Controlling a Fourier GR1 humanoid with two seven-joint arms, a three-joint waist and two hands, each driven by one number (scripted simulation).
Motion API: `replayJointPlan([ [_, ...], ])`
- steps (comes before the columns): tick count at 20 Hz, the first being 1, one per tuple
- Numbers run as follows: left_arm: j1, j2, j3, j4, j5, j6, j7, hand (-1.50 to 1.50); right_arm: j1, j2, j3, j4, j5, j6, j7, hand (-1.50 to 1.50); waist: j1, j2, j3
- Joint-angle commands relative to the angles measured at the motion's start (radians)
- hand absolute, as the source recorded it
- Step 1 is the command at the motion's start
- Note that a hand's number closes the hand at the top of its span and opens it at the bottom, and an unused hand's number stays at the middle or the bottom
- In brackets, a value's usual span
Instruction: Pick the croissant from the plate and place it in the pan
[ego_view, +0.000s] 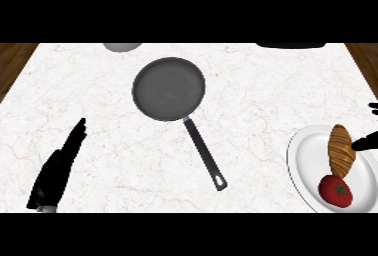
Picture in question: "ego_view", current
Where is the brown croissant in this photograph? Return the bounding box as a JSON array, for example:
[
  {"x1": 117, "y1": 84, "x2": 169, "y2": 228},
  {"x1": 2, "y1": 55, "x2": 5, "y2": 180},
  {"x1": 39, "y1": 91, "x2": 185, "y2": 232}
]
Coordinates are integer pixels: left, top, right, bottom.
[{"x1": 326, "y1": 123, "x2": 357, "y2": 180}]

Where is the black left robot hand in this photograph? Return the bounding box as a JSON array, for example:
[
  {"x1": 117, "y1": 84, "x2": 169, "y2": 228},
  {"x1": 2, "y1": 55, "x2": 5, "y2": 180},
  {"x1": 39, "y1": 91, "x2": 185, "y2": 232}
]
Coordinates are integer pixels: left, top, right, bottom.
[{"x1": 24, "y1": 117, "x2": 88, "y2": 213}]

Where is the black appliance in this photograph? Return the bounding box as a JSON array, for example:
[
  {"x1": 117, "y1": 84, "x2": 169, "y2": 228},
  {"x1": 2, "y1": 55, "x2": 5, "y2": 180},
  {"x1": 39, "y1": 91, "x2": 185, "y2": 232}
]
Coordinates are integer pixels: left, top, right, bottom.
[{"x1": 253, "y1": 43, "x2": 327, "y2": 50}]

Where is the white round plate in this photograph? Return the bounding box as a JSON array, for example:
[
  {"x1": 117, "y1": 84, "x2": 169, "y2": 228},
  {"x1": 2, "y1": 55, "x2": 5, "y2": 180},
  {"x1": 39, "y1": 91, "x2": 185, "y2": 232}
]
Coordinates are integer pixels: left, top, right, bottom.
[{"x1": 286, "y1": 124, "x2": 378, "y2": 214}]

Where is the grey round bowl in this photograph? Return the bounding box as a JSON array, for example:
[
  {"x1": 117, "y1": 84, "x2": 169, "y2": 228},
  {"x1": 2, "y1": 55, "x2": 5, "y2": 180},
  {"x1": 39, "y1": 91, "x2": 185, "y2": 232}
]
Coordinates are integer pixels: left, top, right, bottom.
[{"x1": 101, "y1": 43, "x2": 144, "y2": 53}]

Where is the red tomato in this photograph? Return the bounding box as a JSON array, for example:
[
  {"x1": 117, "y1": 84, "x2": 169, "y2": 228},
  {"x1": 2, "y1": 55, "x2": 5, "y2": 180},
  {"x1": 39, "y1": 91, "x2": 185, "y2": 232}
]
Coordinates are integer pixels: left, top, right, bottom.
[{"x1": 317, "y1": 174, "x2": 354, "y2": 209}]

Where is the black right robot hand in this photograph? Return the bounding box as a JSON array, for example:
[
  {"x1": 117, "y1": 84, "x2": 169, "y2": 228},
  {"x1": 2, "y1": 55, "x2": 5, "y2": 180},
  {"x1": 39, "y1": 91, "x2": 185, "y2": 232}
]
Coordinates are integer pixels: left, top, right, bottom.
[{"x1": 349, "y1": 102, "x2": 378, "y2": 152}]

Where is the dark grey frying pan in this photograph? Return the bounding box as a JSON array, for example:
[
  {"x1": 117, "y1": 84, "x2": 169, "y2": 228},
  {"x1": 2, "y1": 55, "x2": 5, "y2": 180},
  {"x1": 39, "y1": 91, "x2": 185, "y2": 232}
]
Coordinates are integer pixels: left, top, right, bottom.
[{"x1": 129, "y1": 56, "x2": 228, "y2": 192}]

